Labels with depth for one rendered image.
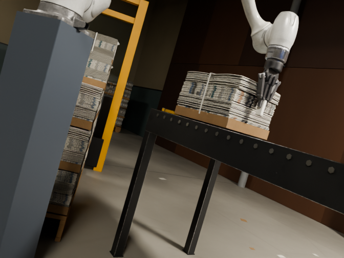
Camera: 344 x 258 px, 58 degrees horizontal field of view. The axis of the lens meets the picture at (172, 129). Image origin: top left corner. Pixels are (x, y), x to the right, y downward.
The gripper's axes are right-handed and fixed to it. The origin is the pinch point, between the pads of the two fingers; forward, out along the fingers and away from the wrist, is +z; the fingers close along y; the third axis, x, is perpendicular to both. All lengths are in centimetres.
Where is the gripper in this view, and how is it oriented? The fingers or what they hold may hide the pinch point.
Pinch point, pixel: (260, 107)
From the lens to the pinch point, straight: 138.5
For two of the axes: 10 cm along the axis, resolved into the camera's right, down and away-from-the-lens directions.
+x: 5.3, 1.9, -8.2
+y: -8.0, -2.0, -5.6
